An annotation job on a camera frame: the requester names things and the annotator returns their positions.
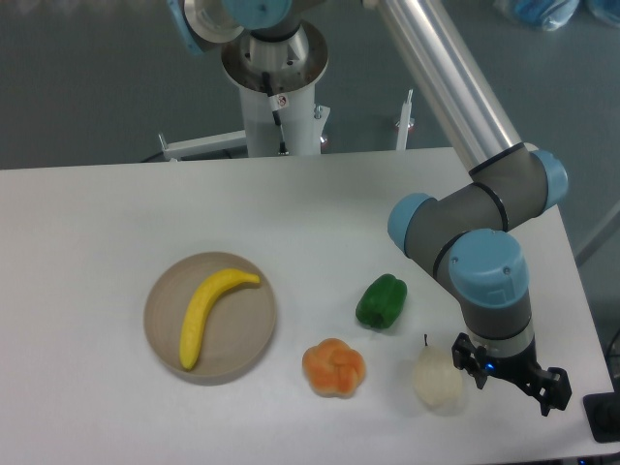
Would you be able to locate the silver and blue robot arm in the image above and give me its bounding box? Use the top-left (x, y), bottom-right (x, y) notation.
top-left (169, 1), bottom-right (572, 414)

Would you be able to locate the yellow banana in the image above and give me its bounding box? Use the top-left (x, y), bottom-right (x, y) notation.
top-left (178, 268), bottom-right (261, 371)

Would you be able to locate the pale white pear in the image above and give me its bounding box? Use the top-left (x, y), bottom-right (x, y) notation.
top-left (412, 335), bottom-right (463, 409)

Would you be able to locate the green bell pepper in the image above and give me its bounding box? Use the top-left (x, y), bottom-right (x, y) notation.
top-left (356, 273), bottom-right (408, 329)

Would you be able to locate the blue plastic bag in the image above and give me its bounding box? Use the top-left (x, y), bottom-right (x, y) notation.
top-left (493, 0), bottom-right (619, 32)

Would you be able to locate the black cable on pedestal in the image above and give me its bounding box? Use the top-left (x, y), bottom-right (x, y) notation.
top-left (261, 71), bottom-right (290, 157)

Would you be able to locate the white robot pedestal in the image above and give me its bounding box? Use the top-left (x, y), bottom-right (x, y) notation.
top-left (157, 21), bottom-right (417, 163)

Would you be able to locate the orange knotted bread roll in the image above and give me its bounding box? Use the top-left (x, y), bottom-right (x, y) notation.
top-left (302, 338), bottom-right (366, 398)

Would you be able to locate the beige round plate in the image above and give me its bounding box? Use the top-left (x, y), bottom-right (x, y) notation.
top-left (143, 252), bottom-right (277, 386)

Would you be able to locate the black device at table edge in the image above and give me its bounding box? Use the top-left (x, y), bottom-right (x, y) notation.
top-left (582, 392), bottom-right (619, 444)

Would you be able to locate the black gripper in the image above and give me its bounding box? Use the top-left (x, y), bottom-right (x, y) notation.
top-left (451, 331), bottom-right (572, 417)

